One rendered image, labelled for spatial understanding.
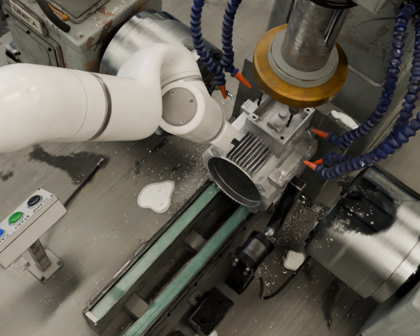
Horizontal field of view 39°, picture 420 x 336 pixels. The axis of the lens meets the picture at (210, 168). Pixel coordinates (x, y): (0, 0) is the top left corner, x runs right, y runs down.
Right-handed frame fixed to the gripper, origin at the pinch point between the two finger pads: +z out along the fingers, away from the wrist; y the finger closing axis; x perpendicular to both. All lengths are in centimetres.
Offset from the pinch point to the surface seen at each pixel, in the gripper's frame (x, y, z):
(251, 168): -2.9, 8.2, 6.9
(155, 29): 8.8, -27.8, 5.3
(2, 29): -28, -142, 117
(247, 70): 14.0, -7.7, 14.5
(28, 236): -39.9, -16.5, -11.3
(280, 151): 3.7, 10.9, 8.2
